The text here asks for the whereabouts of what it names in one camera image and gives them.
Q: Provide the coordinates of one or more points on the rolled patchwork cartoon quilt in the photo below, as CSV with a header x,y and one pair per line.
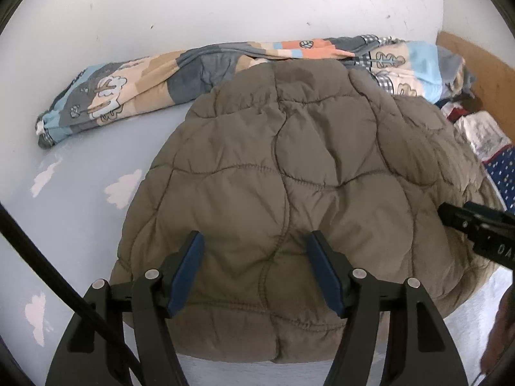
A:
x,y
132,84

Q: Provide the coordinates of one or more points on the white printed cloth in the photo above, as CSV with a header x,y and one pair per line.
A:
x,y
485,134

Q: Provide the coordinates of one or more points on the person's right forearm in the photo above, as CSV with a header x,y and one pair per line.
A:
x,y
505,329

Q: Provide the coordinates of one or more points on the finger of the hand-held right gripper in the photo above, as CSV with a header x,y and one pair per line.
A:
x,y
452,215

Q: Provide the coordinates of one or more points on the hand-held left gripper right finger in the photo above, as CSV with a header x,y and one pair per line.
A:
x,y
324,275

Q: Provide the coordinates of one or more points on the wooden bed board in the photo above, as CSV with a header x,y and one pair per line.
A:
x,y
483,68

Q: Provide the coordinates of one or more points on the white fuzzy blanket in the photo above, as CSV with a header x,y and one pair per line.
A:
x,y
466,321

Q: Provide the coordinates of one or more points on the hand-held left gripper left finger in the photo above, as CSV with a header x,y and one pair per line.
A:
x,y
187,273

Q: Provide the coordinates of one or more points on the olive quilted hooded jacket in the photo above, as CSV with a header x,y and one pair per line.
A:
x,y
301,169

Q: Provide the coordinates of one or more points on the red and white cloth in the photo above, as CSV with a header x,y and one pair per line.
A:
x,y
454,110

